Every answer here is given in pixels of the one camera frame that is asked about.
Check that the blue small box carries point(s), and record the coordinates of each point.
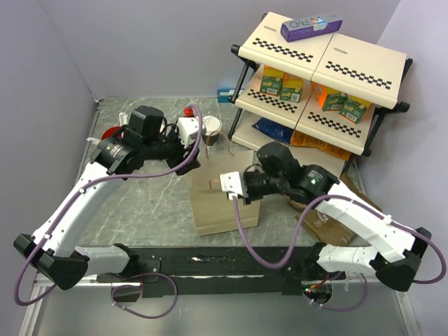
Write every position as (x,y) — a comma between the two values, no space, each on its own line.
(225,95)

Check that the aluminium rail frame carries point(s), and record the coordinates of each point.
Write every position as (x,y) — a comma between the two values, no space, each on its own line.
(40,285)

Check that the brown coffee bean pouch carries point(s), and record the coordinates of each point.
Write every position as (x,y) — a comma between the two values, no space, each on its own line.
(328,230)

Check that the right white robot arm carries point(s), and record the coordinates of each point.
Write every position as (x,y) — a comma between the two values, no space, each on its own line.
(394,251)

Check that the purple box on shelf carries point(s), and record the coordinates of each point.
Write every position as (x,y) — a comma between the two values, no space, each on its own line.
(312,26)

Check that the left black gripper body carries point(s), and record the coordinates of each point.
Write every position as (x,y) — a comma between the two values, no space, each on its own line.
(169,147)

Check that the blue snack bag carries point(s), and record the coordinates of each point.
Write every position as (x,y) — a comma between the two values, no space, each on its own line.
(274,130)

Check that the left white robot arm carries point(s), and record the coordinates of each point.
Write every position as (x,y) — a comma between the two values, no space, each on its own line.
(53,248)

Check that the beige checkered shelf rack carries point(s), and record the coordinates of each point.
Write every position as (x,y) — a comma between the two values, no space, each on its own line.
(335,61)

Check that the black paper coffee cup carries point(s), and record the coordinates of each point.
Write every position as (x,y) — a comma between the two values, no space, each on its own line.
(211,139)

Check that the pulp cup carrier tray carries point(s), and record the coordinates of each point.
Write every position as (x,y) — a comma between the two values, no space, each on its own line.
(296,205)

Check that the orange box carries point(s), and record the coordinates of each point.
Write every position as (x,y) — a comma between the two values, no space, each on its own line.
(321,91)

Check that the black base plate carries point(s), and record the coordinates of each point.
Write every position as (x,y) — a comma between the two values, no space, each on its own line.
(219,270)

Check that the red cup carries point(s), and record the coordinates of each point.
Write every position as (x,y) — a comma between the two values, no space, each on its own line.
(112,133)

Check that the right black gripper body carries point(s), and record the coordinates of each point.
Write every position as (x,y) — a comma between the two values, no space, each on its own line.
(260,183)

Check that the orange snack bag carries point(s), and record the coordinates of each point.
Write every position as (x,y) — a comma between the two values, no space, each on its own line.
(299,139)

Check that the kraft paper bag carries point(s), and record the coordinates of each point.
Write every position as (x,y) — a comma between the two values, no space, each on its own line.
(213,211)

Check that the green yellow carton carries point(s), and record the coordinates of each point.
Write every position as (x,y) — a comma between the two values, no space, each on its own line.
(291,89)
(272,81)

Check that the white plastic cup lid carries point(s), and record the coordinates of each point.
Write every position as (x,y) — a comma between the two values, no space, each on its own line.
(212,125)

